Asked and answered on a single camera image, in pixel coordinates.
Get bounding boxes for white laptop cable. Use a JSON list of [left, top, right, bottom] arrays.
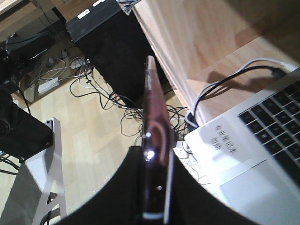
[[191, 58, 286, 122]]

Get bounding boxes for black office chair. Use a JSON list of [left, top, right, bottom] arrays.
[[0, 31, 55, 162]]

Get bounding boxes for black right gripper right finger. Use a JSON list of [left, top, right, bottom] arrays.
[[169, 156, 257, 225]]

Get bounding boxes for wooden desk shelf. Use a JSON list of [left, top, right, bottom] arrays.
[[133, 0, 300, 107]]

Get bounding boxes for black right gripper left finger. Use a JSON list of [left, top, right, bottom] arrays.
[[57, 146, 143, 225]]

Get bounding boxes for white power strip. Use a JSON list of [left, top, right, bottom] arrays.
[[38, 77, 60, 93]]

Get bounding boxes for black smartphone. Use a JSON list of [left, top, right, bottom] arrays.
[[142, 55, 173, 225]]

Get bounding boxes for silver laptop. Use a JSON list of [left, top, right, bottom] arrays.
[[186, 69, 300, 225]]

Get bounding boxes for black laptop cable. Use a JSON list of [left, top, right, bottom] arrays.
[[187, 66, 288, 122]]

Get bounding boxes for black computer tower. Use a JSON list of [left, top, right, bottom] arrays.
[[65, 0, 173, 106]]

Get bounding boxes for tangled floor cables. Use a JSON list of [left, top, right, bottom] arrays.
[[30, 56, 195, 146]]

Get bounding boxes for grey desk leg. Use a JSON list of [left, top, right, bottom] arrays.
[[0, 118, 67, 225]]

